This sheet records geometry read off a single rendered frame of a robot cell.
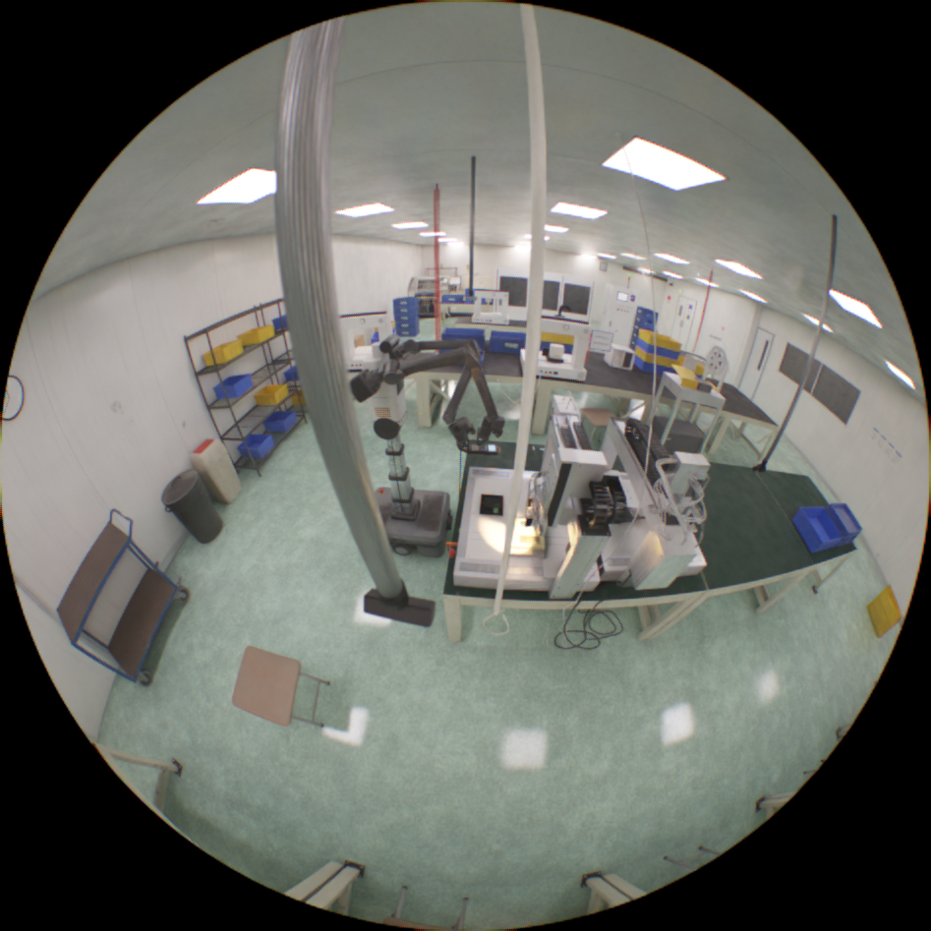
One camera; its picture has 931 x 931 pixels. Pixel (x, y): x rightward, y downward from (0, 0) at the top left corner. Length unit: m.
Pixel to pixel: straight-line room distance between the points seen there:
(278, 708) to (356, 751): 0.58
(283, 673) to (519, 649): 1.41
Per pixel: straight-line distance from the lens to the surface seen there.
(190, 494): 3.03
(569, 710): 2.06
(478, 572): 1.26
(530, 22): 0.79
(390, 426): 1.70
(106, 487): 3.23
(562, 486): 0.99
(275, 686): 1.74
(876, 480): 7.56
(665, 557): 1.09
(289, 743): 2.24
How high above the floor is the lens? 1.95
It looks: 39 degrees down
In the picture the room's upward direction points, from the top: 1 degrees clockwise
